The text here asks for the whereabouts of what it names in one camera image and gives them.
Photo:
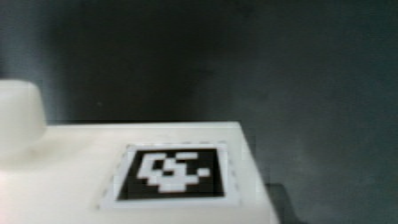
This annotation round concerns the white drawer box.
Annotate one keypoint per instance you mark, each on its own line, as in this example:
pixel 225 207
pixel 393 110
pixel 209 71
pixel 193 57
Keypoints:
pixel 123 173

